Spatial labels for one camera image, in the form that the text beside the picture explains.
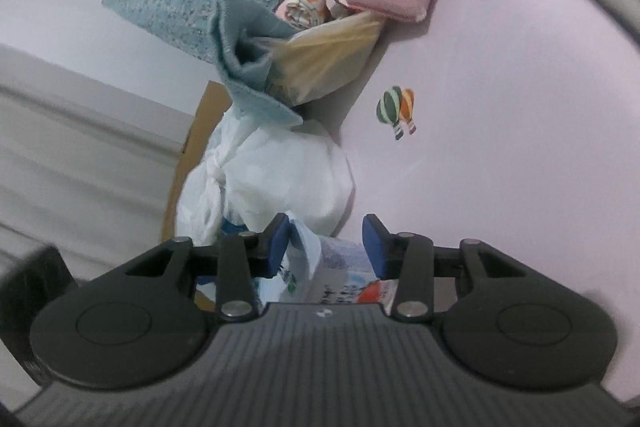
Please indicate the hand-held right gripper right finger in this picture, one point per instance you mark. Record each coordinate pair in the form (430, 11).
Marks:
(374, 247)

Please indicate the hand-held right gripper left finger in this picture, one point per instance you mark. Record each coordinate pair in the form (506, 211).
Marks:
(276, 247)

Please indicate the cardboard box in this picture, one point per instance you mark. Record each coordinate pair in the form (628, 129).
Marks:
(200, 142)

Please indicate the light blue towel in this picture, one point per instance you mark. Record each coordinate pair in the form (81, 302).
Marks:
(245, 57)

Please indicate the packet with red print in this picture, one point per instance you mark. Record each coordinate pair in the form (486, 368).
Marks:
(345, 279)

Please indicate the white plastic bag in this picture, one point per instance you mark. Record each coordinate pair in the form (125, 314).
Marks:
(280, 177)

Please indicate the yellowish plastic bag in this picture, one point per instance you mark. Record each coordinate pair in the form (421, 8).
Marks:
(325, 57)

